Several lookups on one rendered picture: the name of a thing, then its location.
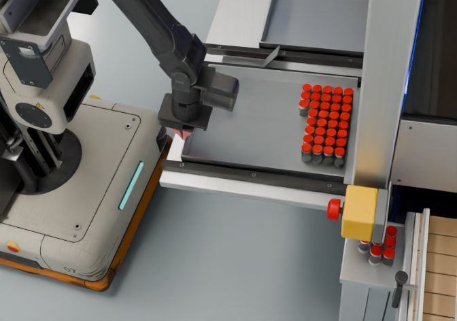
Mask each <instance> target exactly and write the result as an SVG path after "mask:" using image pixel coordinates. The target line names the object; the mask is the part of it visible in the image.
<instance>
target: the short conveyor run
mask: <svg viewBox="0 0 457 321"><path fill-rule="evenodd" d="M429 211H430V209H429V208H424V210H423V213H422V214H420V213H414V212H407V216H406V219H405V224H404V227H405V232H404V240H403V254H402V262H401V270H400V271H398V272H397V273H396V275H395V281H396V285H395V288H394V292H393V295H392V307H393V308H396V312H395V320H394V321H457V219H453V218H444V217H438V216H429ZM413 230H414V234H413ZM412 246H413V251H412ZM411 254H412V259H411ZM410 271H411V277H410ZM409 279H410V284H409Z"/></svg>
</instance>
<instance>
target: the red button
mask: <svg viewBox="0 0 457 321"><path fill-rule="evenodd" d="M340 206H341V199H335V198H333V199H331V200H330V201H329V202H328V207H327V213H326V215H327V217H328V219H329V220H333V221H338V219H339V214H341V211H342V207H340Z"/></svg>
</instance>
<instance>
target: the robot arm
mask: <svg viewBox="0 0 457 321"><path fill-rule="evenodd" d="M112 1H113V2H114V3H115V4H116V6H117V7H118V8H119V10H120V11H121V12H122V13H123V14H124V15H125V16H126V17H127V19H128V20H129V21H130V22H131V24H132V25H133V26H134V27H135V28H136V29H137V30H138V32H139V33H140V34H141V36H142V37H143V38H144V39H145V41H146V43H147V44H148V45H149V47H150V49H151V52H152V54H153V55H154V56H155V58H156V59H157V60H158V61H159V66H160V68H161V69H162V70H163V71H164V72H165V73H166V74H167V75H168V76H169V78H170V79H171V88H172V94H171V93H166V94H165V96H164V98H163V102H162V104H161V107H160V109H159V112H158V121H159V124H160V125H161V126H165V127H169V128H171V130H172V131H173V132H174V133H176V134H177V135H179V136H180V137H181V139H182V140H186V138H187V137H188V136H190V135H192V133H193V131H194V128H195V127H196V128H200V129H203V131H206V130H207V126H208V122H209V118H210V116H211V113H212V110H213V107H215V108H218V109H223V110H226V111H228V112H232V111H233V108H234V106H235V104H236V100H237V95H238V92H239V80H238V79H237V78H234V77H232V76H229V75H226V74H223V73H219V72H217V71H216V68H214V67H210V66H207V65H203V62H204V60H205V57H206V54H207V48H206V47H205V46H204V44H203V43H202V41H201V40H200V39H199V38H198V36H197V35H196V33H190V31H189V30H188V29H187V28H186V27H185V26H184V25H182V24H181V23H180V22H179V21H178V20H177V19H176V18H175V17H174V16H173V15H172V14H171V13H170V12H169V10H168V9H167V8H166V7H165V5H164V4H163V3H162V1H161V0H112ZM201 99H202V101H201Z"/></svg>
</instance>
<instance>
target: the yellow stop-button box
mask: <svg viewBox="0 0 457 321"><path fill-rule="evenodd" d="M387 204H388V190H387V189H382V188H379V189H378V190H377V189H376V188H369V187H364V186H355V185H348V187H347V188H346V195H345V201H344V202H343V206H342V211H341V219H342V226H341V236H342V237H345V238H349V239H357V240H363V241H371V242H373V243H381V242H382V237H383V234H384V227H385V222H386V210H387Z"/></svg>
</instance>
